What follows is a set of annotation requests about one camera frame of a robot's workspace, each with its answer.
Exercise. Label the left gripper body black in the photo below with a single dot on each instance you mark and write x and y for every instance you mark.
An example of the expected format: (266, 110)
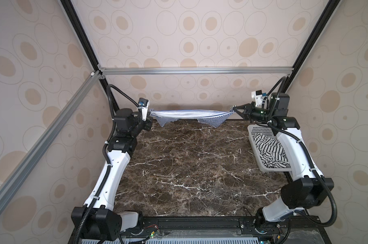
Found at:
(140, 124)

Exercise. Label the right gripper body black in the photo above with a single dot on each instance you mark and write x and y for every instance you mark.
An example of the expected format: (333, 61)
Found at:
(246, 111)

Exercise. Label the blue white striped tank top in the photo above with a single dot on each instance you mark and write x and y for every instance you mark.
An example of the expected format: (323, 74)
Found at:
(210, 117)

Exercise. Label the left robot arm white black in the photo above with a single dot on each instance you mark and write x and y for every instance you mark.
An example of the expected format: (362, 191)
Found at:
(96, 218)

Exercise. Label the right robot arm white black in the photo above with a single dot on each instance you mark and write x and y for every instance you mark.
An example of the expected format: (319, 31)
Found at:
(309, 187)

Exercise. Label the black white striped tank top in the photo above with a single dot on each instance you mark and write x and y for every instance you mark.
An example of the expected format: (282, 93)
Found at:
(271, 152)

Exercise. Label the white plastic laundry basket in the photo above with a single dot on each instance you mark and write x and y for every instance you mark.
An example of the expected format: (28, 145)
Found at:
(266, 131)

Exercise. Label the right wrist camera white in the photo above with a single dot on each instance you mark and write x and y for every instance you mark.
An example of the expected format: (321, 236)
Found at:
(259, 98)

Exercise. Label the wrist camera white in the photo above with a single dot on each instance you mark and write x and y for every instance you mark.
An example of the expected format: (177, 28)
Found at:
(143, 106)
(259, 98)

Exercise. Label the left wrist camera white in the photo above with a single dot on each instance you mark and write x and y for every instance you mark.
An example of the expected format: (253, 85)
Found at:
(143, 106)

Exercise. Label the horizontal aluminium back rail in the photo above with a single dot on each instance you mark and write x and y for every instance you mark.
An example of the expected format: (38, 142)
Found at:
(197, 71)

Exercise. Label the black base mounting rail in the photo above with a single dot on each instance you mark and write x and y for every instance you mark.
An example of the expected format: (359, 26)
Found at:
(223, 230)

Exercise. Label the left black corner post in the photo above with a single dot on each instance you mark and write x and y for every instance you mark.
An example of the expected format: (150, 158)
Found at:
(86, 44)

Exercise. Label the black corner post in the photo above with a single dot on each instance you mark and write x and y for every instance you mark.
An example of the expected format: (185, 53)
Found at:
(86, 44)
(286, 81)

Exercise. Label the right black corner post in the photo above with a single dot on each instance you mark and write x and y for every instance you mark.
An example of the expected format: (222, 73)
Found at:
(286, 81)

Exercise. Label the diagonal aluminium left rail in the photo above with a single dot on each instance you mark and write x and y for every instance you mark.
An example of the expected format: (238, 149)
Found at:
(14, 182)

